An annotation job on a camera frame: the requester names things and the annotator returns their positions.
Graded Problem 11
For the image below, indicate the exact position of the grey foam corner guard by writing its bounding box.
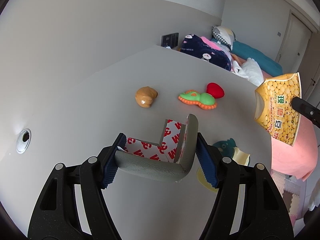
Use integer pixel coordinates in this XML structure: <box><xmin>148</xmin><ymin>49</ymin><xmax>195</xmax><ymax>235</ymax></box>
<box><xmin>115</xmin><ymin>114</ymin><xmax>199</xmax><ymax>181</ymax></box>

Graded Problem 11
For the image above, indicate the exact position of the yellow corn snack bag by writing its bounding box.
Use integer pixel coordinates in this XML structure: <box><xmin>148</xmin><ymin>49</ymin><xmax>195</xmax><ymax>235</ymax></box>
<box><xmin>254</xmin><ymin>73</ymin><xmax>302</xmax><ymax>146</ymax></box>

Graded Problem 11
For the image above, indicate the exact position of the pink bed sheet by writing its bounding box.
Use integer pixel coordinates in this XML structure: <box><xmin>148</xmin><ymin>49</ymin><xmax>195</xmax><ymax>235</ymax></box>
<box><xmin>231</xmin><ymin>55</ymin><xmax>318</xmax><ymax>182</ymax></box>

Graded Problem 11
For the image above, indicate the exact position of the green orange teether toy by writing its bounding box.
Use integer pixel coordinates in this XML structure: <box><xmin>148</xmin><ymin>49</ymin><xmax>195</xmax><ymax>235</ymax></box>
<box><xmin>178</xmin><ymin>90</ymin><xmax>217</xmax><ymax>110</ymax></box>

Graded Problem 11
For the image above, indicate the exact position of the teal long pillow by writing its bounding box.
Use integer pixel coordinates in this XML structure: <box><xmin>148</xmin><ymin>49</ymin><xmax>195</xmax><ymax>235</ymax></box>
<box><xmin>231</xmin><ymin>41</ymin><xmax>283</xmax><ymax>77</ymax></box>

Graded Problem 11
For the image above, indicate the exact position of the red heart toy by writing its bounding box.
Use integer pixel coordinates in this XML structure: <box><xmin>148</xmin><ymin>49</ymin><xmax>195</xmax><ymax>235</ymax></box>
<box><xmin>206</xmin><ymin>82</ymin><xmax>225</xmax><ymax>99</ymax></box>

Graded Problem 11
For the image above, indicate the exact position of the white goose plush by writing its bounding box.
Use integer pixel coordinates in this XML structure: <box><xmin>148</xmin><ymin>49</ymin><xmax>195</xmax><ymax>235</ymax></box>
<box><xmin>232</xmin><ymin>57</ymin><xmax>264</xmax><ymax>87</ymax></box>

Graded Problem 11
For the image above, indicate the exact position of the white door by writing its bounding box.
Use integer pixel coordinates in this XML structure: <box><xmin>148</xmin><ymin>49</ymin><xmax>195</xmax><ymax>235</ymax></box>
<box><xmin>276</xmin><ymin>14</ymin><xmax>312</xmax><ymax>73</ymax></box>

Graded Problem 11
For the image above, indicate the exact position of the brown squishy toy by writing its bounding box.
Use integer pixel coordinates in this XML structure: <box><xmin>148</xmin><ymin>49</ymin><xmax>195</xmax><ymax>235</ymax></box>
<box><xmin>135</xmin><ymin>86</ymin><xmax>158</xmax><ymax>108</ymax></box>

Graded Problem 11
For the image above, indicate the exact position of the navy cartoon blanket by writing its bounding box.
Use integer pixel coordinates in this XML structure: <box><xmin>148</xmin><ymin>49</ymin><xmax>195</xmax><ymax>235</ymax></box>
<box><xmin>180</xmin><ymin>34</ymin><xmax>232</xmax><ymax>71</ymax></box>

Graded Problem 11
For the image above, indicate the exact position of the checkered patchwork pillow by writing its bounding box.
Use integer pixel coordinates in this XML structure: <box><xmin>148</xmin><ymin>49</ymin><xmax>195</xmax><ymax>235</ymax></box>
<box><xmin>212</xmin><ymin>26</ymin><xmax>236</xmax><ymax>50</ymax></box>

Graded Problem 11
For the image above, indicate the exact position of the metal cable grommet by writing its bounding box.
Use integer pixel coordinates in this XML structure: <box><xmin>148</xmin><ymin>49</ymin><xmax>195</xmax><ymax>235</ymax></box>
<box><xmin>16</xmin><ymin>128</ymin><xmax>31</xmax><ymax>154</ymax></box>

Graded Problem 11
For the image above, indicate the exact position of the black wall switch panel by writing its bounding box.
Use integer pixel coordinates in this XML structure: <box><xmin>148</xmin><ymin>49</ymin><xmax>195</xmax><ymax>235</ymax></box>
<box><xmin>161</xmin><ymin>33</ymin><xmax>179</xmax><ymax>48</ymax></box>

